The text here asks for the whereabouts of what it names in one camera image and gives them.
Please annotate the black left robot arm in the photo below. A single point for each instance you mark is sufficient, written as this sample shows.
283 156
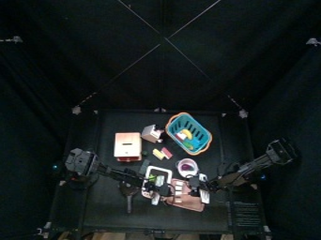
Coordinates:
84 162

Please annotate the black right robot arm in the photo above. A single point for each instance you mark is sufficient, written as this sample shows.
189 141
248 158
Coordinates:
259 162

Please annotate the black pot lid grey knob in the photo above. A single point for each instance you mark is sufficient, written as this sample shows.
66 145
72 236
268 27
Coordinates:
128 188

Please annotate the green toy lettuce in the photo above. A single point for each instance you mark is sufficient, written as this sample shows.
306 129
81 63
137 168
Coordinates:
159 180

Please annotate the white toy utensil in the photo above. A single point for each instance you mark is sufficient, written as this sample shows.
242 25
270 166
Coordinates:
156 199

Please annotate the pink plastic tray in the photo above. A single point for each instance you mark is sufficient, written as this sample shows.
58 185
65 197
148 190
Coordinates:
187 200

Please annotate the purple toy food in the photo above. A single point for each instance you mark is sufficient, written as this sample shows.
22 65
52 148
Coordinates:
188 168

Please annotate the white digital kitchen scale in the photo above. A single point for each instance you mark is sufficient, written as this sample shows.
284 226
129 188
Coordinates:
159 171

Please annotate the yellow toy block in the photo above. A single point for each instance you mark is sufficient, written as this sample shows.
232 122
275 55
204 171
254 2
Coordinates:
159 154

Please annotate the red toy block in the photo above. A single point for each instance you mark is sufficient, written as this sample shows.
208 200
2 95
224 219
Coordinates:
168 152

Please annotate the green toy food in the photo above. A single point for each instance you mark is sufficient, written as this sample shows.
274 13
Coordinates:
189 145

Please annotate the blue toy food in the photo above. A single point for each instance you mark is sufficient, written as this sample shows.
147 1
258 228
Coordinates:
196 142

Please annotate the red wooden toy box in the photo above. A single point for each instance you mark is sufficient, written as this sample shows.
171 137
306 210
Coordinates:
128 146

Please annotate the white printed table label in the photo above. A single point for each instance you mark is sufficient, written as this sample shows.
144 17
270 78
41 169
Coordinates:
247 214

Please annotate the white and red toy food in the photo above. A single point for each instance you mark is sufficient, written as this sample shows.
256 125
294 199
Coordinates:
181 136

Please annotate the teal basket orange rim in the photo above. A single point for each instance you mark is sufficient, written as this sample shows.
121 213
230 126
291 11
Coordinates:
189 133

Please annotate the yellow toy banana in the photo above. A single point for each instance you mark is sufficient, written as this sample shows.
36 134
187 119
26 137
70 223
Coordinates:
189 133

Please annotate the small wooden knife block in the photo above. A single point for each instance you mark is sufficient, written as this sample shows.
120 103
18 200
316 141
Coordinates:
152 133

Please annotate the metal frame bracket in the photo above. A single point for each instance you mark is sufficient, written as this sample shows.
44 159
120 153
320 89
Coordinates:
76 109
244 113

